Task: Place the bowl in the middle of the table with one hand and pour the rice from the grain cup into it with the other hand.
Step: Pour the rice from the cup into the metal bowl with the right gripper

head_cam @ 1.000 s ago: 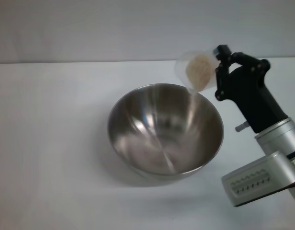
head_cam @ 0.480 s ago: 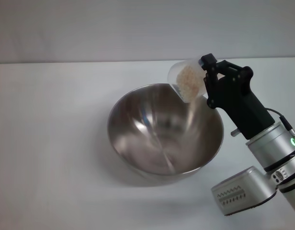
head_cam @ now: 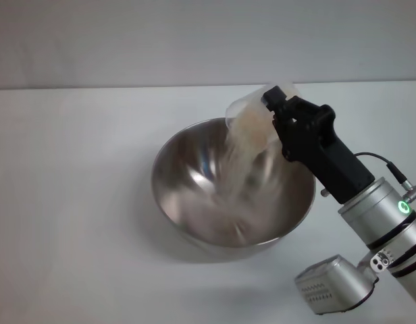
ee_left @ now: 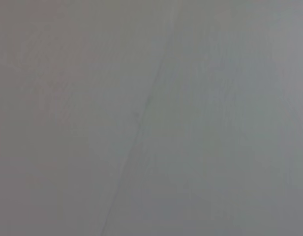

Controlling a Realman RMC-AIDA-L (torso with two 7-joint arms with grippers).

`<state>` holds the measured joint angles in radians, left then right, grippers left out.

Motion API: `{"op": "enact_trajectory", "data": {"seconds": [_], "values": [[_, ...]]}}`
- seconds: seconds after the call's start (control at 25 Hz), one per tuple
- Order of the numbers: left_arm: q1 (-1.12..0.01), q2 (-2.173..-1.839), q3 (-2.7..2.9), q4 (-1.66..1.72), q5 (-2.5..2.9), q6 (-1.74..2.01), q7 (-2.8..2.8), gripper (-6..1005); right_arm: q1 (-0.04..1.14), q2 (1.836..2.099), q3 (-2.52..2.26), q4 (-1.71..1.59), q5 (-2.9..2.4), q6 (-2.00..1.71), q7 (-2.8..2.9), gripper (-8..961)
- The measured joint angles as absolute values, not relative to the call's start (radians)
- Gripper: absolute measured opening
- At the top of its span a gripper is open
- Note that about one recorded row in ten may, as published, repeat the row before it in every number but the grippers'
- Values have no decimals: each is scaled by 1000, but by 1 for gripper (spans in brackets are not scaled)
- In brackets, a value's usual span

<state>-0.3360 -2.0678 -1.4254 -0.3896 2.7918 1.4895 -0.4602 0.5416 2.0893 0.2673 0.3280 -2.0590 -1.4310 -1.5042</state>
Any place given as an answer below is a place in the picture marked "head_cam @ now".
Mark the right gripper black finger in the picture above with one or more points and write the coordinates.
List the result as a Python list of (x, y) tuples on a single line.
[(309, 113), (295, 141)]

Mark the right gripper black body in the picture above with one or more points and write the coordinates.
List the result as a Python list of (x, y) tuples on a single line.
[(339, 165)]

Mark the white uncooked rice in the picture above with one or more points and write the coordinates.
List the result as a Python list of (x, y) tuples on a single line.
[(248, 135)]

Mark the clear plastic measuring cup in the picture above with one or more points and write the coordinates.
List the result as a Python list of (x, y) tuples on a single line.
[(248, 104)]

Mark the stainless steel mixing bowl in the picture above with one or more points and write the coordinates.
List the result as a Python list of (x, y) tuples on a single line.
[(194, 202)]

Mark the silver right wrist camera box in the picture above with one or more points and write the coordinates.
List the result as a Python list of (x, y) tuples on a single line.
[(333, 283)]

